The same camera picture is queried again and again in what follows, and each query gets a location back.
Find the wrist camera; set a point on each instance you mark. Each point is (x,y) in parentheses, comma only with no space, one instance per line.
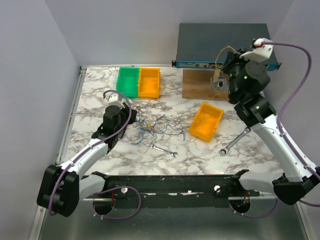
(115,99)
(262,49)

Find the small silver open-end wrench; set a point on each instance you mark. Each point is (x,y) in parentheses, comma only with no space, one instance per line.
(172,153)

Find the blue network switch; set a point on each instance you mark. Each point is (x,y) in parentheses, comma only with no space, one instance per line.
(205,45)

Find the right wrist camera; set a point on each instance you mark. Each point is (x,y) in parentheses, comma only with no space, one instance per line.
(262,49)

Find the wooden base board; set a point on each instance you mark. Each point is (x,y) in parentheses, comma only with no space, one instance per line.
(196,84)

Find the loose yellow plastic bin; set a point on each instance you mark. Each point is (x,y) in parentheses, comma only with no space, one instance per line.
(206,121)

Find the grey switch stand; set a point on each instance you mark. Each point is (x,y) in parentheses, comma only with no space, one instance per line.
(219,81)

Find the green plastic bin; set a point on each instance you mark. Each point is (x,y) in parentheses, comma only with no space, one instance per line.
(127,81)

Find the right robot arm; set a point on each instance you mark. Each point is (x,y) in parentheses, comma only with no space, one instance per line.
(300,175)

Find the silver ratchet wrench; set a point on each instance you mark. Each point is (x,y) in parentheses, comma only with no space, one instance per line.
(223,151)

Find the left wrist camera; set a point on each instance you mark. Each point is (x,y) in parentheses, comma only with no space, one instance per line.
(115,99)

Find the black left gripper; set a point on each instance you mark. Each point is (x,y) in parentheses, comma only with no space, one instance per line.
(133,117)

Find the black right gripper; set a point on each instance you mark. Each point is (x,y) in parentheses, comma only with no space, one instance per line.
(233,57)

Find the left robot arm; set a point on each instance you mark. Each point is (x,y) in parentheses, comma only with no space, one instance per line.
(63,186)

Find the orange plastic bin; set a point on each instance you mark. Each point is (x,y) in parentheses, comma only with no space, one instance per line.
(149,83)

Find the black mounting rail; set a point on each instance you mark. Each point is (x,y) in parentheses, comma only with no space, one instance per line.
(163,191)

